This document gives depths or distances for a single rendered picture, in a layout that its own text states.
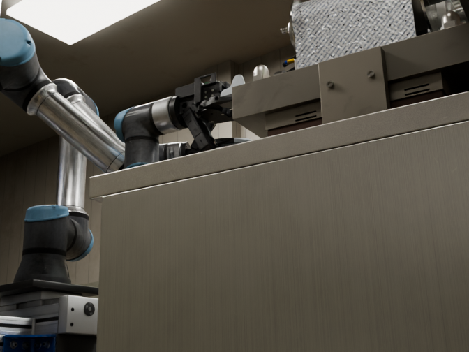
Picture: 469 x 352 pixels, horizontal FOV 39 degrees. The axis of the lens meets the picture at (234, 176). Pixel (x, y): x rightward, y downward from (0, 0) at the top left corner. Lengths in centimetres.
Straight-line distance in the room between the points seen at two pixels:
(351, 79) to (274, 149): 16
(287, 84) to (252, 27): 444
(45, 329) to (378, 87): 108
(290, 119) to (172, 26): 446
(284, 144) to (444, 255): 28
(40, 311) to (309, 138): 100
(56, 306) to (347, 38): 95
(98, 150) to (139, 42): 420
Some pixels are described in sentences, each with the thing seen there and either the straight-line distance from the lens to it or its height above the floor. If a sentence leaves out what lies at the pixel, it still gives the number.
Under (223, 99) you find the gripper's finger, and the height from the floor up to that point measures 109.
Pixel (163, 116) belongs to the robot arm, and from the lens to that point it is 140.
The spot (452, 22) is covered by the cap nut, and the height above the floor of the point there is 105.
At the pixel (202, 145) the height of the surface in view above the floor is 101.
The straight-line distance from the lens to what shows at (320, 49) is 131.
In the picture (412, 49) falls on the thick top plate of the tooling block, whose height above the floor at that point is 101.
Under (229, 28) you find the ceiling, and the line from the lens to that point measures 551.
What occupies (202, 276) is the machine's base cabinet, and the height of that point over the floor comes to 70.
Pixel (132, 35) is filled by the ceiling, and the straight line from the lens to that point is 563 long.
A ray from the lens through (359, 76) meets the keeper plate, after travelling 100.
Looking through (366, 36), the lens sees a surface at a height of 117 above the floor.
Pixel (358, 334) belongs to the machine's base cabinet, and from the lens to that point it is 87.
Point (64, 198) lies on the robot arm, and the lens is 201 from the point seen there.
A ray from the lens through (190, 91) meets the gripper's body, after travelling 140.
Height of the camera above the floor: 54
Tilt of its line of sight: 18 degrees up
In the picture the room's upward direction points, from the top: 2 degrees counter-clockwise
